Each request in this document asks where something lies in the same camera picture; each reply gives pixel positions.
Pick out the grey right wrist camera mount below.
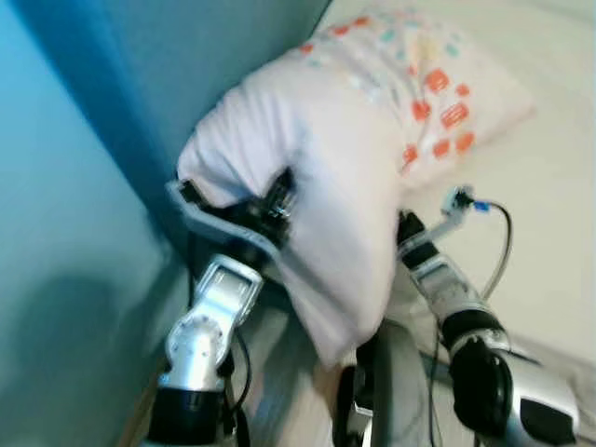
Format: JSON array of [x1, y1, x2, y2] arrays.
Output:
[[438, 184, 493, 234]]

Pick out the pink patterned pillow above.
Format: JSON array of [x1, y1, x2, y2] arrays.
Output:
[[177, 7, 536, 366]]

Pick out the grey robot right leg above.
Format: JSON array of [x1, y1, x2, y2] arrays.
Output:
[[333, 321, 437, 447]]

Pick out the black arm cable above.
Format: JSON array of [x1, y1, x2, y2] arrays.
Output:
[[475, 198, 515, 299], [219, 331, 252, 447]]

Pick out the teal padded headboard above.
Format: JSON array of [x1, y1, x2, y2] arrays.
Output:
[[14, 0, 332, 271]]

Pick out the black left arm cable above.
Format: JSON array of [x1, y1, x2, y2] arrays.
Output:
[[219, 331, 252, 447]]

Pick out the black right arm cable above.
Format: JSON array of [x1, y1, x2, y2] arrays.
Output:
[[475, 198, 515, 299]]

